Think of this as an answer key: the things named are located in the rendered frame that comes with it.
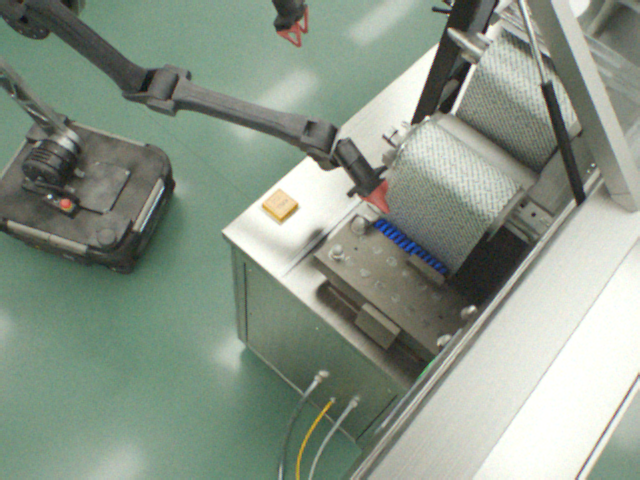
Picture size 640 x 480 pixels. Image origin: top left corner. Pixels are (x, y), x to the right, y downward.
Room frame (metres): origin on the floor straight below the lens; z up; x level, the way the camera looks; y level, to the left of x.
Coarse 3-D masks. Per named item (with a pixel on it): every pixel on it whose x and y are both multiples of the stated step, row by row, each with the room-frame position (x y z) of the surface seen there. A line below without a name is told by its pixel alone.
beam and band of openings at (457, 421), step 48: (576, 240) 0.41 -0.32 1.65; (624, 240) 0.43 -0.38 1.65; (528, 288) 0.33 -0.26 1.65; (576, 288) 0.35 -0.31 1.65; (480, 336) 0.26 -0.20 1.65; (528, 336) 0.27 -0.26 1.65; (432, 384) 0.26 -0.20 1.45; (480, 384) 0.20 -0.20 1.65; (528, 384) 0.22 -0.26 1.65; (432, 432) 0.14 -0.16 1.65; (480, 432) 0.15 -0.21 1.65
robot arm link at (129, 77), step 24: (0, 0) 0.81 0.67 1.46; (24, 0) 0.85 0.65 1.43; (48, 0) 0.87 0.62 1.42; (48, 24) 0.86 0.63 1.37; (72, 24) 0.87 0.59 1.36; (96, 48) 0.88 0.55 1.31; (120, 72) 0.88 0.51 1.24; (144, 72) 0.92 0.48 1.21; (168, 72) 0.92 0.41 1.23; (144, 96) 0.87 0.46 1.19; (168, 96) 0.87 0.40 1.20
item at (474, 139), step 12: (444, 120) 0.94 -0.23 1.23; (456, 120) 0.95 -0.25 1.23; (456, 132) 0.91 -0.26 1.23; (468, 132) 0.92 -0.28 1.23; (468, 144) 0.89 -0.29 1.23; (480, 144) 0.89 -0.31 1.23; (492, 144) 0.90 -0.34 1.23; (492, 156) 0.87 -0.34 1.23; (504, 156) 0.87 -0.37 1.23; (504, 168) 0.84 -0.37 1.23; (516, 168) 0.85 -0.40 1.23; (528, 168) 0.86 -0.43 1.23; (528, 180) 0.82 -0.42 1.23
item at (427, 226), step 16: (400, 192) 0.77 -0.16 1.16; (400, 208) 0.76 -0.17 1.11; (416, 208) 0.75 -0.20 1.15; (432, 208) 0.73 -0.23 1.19; (400, 224) 0.76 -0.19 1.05; (416, 224) 0.74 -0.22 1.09; (432, 224) 0.72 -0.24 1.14; (448, 224) 0.70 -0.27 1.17; (416, 240) 0.73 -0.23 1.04; (432, 240) 0.71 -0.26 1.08; (448, 240) 0.70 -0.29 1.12; (464, 240) 0.68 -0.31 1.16; (432, 256) 0.70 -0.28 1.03; (448, 256) 0.69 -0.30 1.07; (464, 256) 0.67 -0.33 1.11; (448, 272) 0.67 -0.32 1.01
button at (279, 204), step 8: (280, 192) 0.86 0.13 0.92; (272, 200) 0.83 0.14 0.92; (280, 200) 0.83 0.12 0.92; (288, 200) 0.84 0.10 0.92; (264, 208) 0.81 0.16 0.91; (272, 208) 0.80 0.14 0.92; (280, 208) 0.81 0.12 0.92; (288, 208) 0.81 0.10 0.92; (272, 216) 0.79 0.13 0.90; (280, 216) 0.78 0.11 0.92
